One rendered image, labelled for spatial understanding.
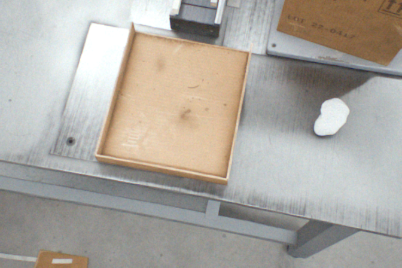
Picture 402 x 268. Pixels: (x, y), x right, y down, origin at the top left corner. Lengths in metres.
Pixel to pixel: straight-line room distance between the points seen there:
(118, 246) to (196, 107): 0.89
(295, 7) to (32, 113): 0.56
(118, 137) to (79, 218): 0.87
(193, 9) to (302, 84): 0.28
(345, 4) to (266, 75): 0.22
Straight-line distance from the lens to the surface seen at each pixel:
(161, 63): 1.11
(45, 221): 1.92
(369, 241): 1.93
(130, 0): 1.20
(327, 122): 1.06
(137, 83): 1.09
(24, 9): 1.23
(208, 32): 1.13
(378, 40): 1.08
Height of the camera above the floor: 1.82
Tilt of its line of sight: 70 degrees down
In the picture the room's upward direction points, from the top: 2 degrees clockwise
